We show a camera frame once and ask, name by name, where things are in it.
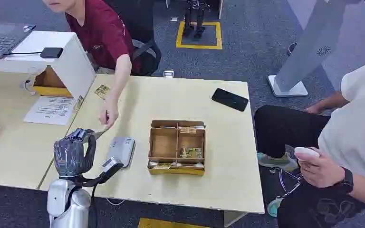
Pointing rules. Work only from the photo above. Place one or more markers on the black power brick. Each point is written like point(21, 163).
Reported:
point(51, 52)

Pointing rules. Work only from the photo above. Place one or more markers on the card stack with tan print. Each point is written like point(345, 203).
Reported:
point(188, 130)

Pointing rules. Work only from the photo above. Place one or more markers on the black humanoid robot legs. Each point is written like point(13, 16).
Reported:
point(195, 19)

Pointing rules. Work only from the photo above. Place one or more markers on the black smartphone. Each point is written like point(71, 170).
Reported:
point(229, 99)

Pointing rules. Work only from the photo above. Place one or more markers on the yellow tape square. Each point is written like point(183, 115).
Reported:
point(179, 41)

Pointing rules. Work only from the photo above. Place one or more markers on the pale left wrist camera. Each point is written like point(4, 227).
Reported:
point(110, 163)

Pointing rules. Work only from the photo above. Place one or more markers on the grey green sneaker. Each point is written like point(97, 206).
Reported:
point(277, 162)

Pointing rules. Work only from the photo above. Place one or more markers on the white desk riser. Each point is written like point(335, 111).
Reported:
point(72, 66)

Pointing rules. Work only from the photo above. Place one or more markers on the black office chair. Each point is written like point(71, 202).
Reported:
point(141, 31)

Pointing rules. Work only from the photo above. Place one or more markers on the person's resting hand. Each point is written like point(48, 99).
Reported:
point(314, 109)

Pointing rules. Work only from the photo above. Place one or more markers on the wooden box under riser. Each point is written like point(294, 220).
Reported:
point(48, 88)

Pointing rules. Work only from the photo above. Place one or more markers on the black wristwatch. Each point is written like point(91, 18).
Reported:
point(346, 181)

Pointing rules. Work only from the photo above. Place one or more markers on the small device on laptop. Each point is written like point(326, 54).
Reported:
point(28, 28)

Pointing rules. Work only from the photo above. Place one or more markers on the dark laptop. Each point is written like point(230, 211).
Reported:
point(0, 37)

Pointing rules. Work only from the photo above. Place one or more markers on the white pillar stand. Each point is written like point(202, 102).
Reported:
point(308, 47)

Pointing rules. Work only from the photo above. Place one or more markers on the wooden card box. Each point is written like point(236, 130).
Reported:
point(176, 170)

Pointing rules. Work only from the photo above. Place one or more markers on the person seated beside table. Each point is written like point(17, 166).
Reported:
point(352, 132)

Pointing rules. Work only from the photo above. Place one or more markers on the printed paper sheet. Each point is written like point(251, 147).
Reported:
point(50, 110)

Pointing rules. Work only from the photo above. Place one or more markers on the person across desk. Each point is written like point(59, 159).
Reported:
point(100, 34)

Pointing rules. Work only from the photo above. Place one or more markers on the small white floor box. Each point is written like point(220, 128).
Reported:
point(168, 74)

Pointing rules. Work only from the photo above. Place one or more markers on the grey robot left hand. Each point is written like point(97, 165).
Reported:
point(70, 154)

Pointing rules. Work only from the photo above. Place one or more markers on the card leaning at riser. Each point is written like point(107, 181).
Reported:
point(79, 103)

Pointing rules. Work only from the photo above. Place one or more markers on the grey card reader device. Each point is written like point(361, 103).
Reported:
point(122, 151)

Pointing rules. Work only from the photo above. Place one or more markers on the person's hand holding card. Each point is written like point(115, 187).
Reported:
point(109, 113)

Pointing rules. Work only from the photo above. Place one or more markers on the row of cards on edge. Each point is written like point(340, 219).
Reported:
point(173, 165)

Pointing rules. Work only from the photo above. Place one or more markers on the teal sneaker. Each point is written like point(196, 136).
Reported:
point(273, 207)

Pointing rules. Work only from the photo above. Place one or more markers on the person's hand holding controller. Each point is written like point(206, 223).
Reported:
point(322, 173)

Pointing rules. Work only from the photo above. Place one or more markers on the loose printed card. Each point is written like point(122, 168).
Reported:
point(102, 91)

